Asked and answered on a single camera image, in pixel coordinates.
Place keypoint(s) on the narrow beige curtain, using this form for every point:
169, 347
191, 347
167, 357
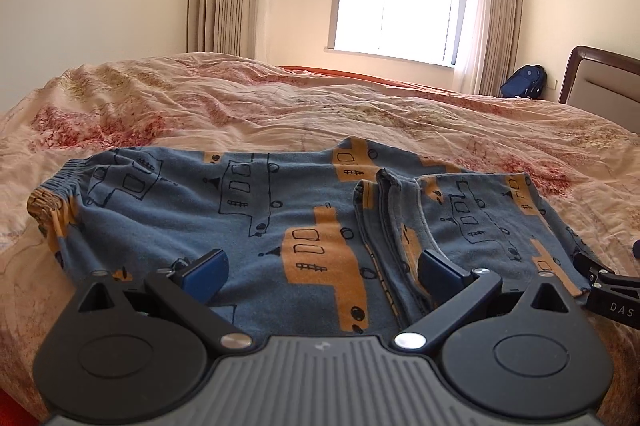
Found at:
502, 5

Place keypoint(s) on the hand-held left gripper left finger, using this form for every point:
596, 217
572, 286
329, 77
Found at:
207, 275

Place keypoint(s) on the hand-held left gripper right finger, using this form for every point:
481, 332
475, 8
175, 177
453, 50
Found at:
436, 277

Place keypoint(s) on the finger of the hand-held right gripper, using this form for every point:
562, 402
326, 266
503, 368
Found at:
637, 249
586, 270

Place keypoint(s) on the brown padded headboard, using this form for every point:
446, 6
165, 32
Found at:
607, 88

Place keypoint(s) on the pink floral blanket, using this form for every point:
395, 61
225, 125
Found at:
250, 105

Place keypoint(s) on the blue pants with orange print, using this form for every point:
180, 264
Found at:
280, 216

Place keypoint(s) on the blue backpack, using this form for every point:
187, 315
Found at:
525, 81

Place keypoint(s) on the white sheer curtain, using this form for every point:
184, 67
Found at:
472, 15

